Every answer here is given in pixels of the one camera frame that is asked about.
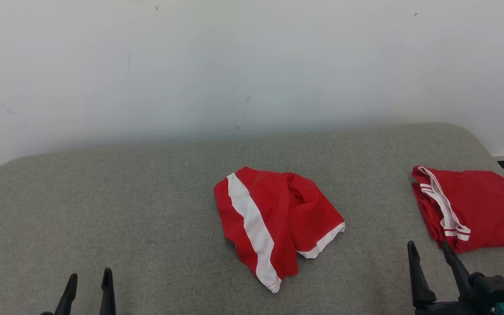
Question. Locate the red white printed jersey shirt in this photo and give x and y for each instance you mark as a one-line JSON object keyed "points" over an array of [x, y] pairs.
{"points": [[484, 205]]}

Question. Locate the grey fabric sofa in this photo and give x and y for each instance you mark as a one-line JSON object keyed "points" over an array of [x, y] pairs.
{"points": [[125, 210]]}

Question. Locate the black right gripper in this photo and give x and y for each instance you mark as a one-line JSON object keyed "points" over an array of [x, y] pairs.
{"points": [[449, 309]]}

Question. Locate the red shorts with white stripe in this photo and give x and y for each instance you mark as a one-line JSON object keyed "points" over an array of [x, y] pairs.
{"points": [[269, 205]]}

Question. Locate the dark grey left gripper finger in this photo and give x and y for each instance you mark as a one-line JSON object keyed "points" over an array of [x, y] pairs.
{"points": [[108, 297], [67, 299]]}

